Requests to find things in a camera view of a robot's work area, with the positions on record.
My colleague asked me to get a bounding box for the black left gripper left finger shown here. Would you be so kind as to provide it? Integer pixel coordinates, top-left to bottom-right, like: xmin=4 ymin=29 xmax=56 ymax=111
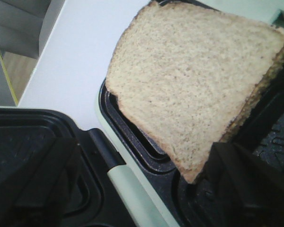
xmin=0 ymin=138 xmax=81 ymax=227

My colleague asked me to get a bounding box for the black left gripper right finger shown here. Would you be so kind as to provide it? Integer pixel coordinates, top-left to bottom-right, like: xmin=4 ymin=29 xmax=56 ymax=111
xmin=204 ymin=142 xmax=284 ymax=227

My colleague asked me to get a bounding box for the green breakfast maker lid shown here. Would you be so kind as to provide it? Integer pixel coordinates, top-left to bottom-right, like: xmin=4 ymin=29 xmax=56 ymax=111
xmin=0 ymin=108 xmax=178 ymax=227

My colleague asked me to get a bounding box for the bread slice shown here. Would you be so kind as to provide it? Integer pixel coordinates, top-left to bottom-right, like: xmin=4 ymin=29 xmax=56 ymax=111
xmin=106 ymin=1 xmax=284 ymax=183

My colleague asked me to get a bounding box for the green breakfast maker base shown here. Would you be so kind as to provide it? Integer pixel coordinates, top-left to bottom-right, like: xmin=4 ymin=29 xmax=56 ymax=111
xmin=99 ymin=69 xmax=284 ymax=227

